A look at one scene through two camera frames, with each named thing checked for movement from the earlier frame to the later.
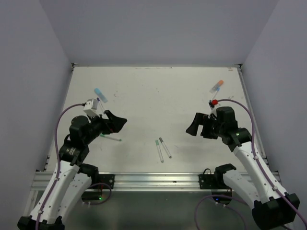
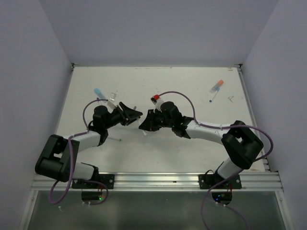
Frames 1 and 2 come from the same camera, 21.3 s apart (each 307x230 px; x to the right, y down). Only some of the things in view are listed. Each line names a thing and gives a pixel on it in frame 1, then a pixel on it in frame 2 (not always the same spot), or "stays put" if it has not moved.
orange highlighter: [218, 84] stays put
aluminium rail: [135, 181] stays put
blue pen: [218, 89] stays put
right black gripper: [199, 118] -> [149, 123]
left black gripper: [117, 122] -> [129, 115]
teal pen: [110, 137] stays put
